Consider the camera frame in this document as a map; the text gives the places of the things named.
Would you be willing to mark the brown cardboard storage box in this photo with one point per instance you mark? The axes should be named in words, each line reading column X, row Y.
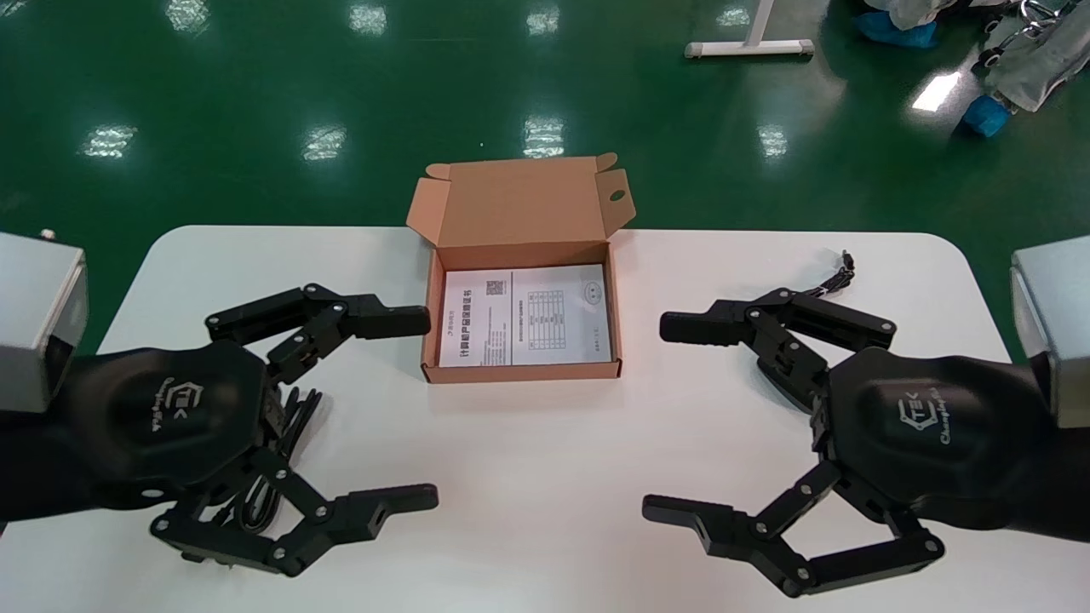
column 519, row 204

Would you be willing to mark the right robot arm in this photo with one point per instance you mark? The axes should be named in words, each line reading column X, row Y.
column 1060, row 323

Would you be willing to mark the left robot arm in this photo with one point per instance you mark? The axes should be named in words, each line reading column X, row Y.
column 34, row 315

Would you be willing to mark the blue shoe cover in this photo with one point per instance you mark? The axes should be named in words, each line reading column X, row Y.
column 986, row 117
column 898, row 32

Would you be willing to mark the chrome chair base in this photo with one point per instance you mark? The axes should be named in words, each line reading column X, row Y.
column 1018, row 30

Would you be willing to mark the white table leg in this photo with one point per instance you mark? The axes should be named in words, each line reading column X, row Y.
column 749, row 47

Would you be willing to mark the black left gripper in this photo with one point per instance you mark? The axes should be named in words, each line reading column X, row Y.
column 162, row 417

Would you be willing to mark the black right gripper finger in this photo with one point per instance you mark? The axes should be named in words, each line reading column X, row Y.
column 707, row 325

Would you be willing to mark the white printed warranty sheet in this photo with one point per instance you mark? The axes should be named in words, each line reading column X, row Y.
column 528, row 315

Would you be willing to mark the gray trouser leg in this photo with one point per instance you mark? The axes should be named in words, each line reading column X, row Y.
column 928, row 8
column 1047, row 60

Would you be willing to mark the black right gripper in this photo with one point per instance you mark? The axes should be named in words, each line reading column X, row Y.
column 937, row 434

